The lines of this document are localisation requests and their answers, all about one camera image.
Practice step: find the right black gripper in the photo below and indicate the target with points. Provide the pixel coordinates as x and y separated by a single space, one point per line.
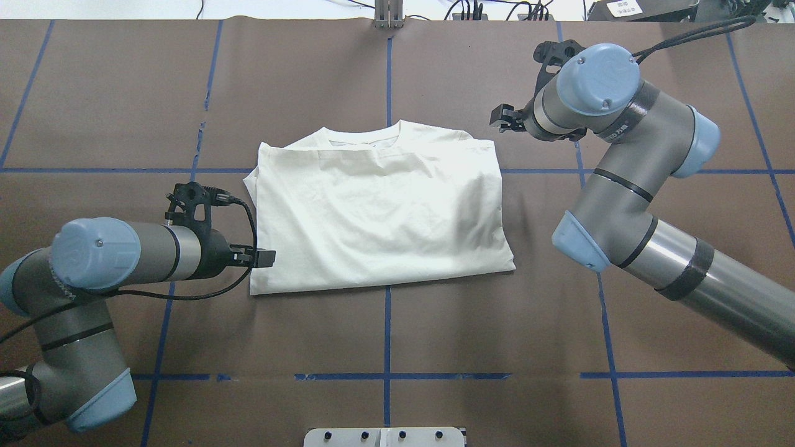
526 119

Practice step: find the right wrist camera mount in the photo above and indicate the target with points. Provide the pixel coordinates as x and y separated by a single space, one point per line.
554 54

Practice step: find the cream long-sleeve cat shirt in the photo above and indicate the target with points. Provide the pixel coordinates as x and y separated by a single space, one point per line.
407 203

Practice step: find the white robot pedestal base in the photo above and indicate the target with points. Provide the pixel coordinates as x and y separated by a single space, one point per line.
387 436

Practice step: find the grey camera mast bracket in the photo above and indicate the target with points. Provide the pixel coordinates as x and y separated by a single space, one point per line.
389 14

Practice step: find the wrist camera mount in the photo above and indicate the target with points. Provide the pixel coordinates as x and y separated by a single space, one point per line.
191 203
554 54

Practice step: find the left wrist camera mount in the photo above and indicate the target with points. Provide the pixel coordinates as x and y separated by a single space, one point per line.
191 203

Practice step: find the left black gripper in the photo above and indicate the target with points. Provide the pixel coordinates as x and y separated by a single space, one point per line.
213 252

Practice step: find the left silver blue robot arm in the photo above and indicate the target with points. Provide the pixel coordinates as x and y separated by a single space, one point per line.
62 290

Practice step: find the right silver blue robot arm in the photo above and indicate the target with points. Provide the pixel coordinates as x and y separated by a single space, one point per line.
651 137

